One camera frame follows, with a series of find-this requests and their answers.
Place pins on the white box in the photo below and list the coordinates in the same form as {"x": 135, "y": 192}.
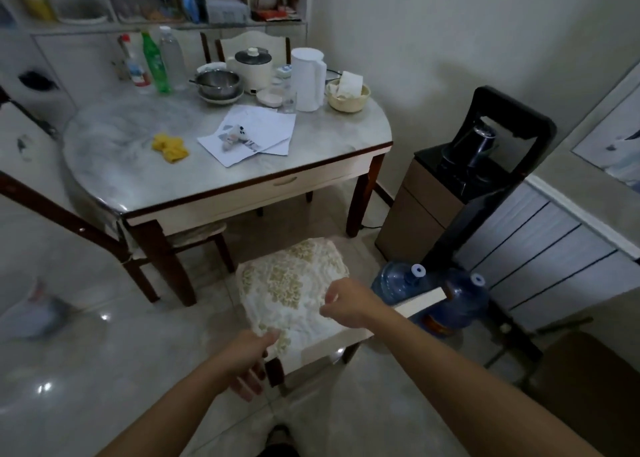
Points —
{"x": 227, "y": 9}

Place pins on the black camera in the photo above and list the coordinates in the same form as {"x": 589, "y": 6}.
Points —
{"x": 37, "y": 80}

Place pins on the white plate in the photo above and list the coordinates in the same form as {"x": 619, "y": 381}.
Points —
{"x": 220, "y": 101}

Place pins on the cream woven basket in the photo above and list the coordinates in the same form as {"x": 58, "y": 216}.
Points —
{"x": 347, "y": 102}

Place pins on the small white blue tube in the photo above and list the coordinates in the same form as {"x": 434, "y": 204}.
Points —
{"x": 284, "y": 71}

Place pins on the white tray of glasses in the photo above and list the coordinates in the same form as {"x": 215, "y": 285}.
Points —
{"x": 82, "y": 15}

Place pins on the white ceramic bowl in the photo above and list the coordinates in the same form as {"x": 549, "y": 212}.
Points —
{"x": 210, "y": 66}

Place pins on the person's left forearm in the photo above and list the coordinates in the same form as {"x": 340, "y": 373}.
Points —
{"x": 170, "y": 416}

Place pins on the small red item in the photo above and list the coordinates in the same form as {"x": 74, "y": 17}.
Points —
{"x": 270, "y": 15}

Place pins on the white plastic bin with liner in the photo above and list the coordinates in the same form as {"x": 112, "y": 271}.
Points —
{"x": 40, "y": 316}

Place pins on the red cap water bottle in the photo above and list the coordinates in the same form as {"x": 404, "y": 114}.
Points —
{"x": 136, "y": 69}

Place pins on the black shorts with red stripe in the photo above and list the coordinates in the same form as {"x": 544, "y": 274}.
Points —
{"x": 277, "y": 450}

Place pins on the white square dish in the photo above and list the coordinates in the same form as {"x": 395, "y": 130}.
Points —
{"x": 270, "y": 97}

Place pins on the framed wall painting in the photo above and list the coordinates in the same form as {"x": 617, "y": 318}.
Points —
{"x": 612, "y": 141}

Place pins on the yellow bottle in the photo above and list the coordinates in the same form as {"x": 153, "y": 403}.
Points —
{"x": 35, "y": 1}

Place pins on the grey handheld device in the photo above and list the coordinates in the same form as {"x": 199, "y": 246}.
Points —
{"x": 235, "y": 136}

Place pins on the printed white paper sheets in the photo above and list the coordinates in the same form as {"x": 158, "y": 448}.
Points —
{"x": 265, "y": 126}

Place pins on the person's left hand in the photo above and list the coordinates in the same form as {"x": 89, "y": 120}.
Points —
{"x": 245, "y": 361}

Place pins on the yellow rag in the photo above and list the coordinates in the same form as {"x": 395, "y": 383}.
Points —
{"x": 170, "y": 147}

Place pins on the dark wooden chopsticks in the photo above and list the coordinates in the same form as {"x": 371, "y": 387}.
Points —
{"x": 200, "y": 82}

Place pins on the blue water jug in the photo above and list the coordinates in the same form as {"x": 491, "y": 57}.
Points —
{"x": 400, "y": 281}
{"x": 462, "y": 299}

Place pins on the clear plastic bottle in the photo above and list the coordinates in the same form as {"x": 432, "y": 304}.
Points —
{"x": 173, "y": 59}

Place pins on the folded white cloth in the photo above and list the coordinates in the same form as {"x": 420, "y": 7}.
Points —
{"x": 350, "y": 84}

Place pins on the dark brown seat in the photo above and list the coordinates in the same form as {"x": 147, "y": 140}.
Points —
{"x": 585, "y": 401}

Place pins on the white pot with lid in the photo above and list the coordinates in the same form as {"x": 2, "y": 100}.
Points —
{"x": 250, "y": 69}

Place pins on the tray with orange fruit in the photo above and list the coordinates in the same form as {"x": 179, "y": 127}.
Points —
{"x": 142, "y": 14}

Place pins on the green plastic bottle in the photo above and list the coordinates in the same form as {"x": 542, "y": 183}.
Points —
{"x": 156, "y": 66}

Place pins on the person's right forearm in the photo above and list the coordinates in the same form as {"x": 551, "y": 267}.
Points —
{"x": 475, "y": 386}

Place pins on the dark blue slipper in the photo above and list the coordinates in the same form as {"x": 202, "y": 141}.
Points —
{"x": 279, "y": 431}

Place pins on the steel mixing bowl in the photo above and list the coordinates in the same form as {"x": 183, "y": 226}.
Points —
{"x": 217, "y": 84}

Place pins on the marble top dining table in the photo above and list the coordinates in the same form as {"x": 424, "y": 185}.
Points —
{"x": 125, "y": 171}

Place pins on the person's right hand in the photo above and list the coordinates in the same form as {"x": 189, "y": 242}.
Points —
{"x": 352, "y": 304}

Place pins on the white back wooden chair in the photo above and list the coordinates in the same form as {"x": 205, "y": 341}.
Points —
{"x": 40, "y": 161}
{"x": 255, "y": 39}
{"x": 290, "y": 281}
{"x": 204, "y": 46}

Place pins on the clear drinking glass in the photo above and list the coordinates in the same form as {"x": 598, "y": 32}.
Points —
{"x": 289, "y": 99}

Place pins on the white electric kettle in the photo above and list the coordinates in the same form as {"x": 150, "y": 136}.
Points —
{"x": 307, "y": 79}

